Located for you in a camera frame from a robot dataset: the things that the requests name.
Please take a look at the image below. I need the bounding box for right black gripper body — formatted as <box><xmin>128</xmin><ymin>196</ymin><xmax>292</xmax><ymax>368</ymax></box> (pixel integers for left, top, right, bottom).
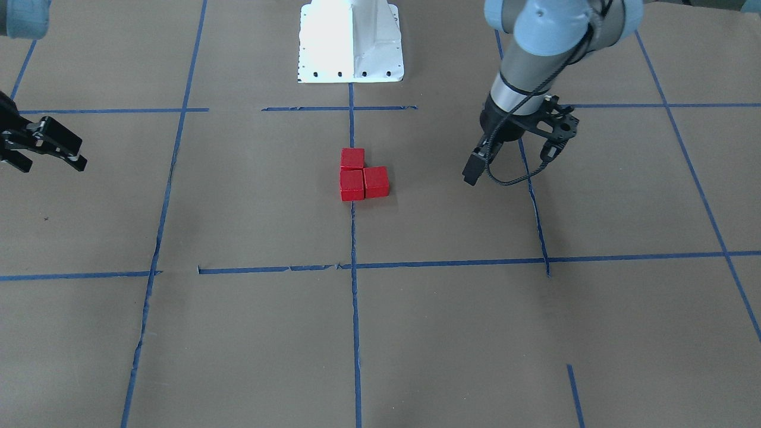
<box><xmin>1</xmin><ymin>92</ymin><xmax>36</xmax><ymax>173</ymax></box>

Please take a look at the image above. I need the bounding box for white camera pole base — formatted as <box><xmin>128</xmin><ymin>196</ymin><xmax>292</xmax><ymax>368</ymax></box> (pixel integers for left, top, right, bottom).
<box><xmin>297</xmin><ymin>1</ymin><xmax>405</xmax><ymax>84</ymax></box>

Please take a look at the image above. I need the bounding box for red block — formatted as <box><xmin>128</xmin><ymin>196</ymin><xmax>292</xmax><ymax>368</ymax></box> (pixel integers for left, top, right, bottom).
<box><xmin>339</xmin><ymin>148</ymin><xmax>365</xmax><ymax>171</ymax></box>
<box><xmin>362</xmin><ymin>166</ymin><xmax>391</xmax><ymax>199</ymax></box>

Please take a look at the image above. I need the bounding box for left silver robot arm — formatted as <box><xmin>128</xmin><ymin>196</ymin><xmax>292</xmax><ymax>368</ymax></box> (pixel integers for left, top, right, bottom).
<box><xmin>463</xmin><ymin>1</ymin><xmax>644</xmax><ymax>186</ymax></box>

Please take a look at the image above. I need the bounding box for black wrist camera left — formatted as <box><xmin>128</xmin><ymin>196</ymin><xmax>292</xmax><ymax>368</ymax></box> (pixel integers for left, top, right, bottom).
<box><xmin>528</xmin><ymin>95</ymin><xmax>580</xmax><ymax>163</ymax></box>

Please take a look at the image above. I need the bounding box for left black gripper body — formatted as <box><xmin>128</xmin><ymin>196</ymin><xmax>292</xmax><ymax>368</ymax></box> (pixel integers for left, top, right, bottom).
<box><xmin>479</xmin><ymin>95</ymin><xmax>548</xmax><ymax>145</ymax></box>

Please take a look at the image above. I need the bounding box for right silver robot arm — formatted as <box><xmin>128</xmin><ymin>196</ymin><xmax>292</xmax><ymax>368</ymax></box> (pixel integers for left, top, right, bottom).
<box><xmin>1</xmin><ymin>1</ymin><xmax>87</xmax><ymax>173</ymax></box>

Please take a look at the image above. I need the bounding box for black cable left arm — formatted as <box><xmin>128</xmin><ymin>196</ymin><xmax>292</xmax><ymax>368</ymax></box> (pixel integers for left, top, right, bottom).
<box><xmin>485</xmin><ymin>0</ymin><xmax>613</xmax><ymax>186</ymax></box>

